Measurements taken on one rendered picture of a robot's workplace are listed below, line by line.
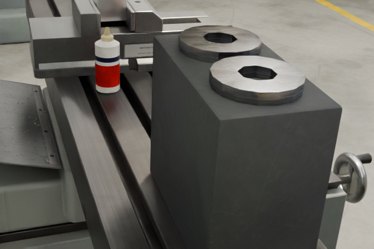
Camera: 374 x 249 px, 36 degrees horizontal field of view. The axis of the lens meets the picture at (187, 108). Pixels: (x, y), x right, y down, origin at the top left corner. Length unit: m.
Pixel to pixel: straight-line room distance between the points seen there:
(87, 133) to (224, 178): 0.37
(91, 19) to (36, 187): 0.30
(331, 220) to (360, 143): 1.74
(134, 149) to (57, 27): 0.36
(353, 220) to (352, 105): 1.09
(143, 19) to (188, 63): 0.45
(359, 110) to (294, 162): 2.73
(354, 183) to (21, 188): 0.75
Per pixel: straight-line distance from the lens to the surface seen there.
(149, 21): 1.04
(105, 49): 0.93
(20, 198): 0.95
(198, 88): 0.53
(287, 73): 0.55
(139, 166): 0.76
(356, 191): 1.35
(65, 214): 0.98
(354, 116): 3.17
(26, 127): 1.01
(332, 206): 1.18
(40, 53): 1.03
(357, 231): 2.31
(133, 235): 0.65
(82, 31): 1.02
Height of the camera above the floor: 1.34
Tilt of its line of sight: 26 degrees down
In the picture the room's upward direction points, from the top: 3 degrees clockwise
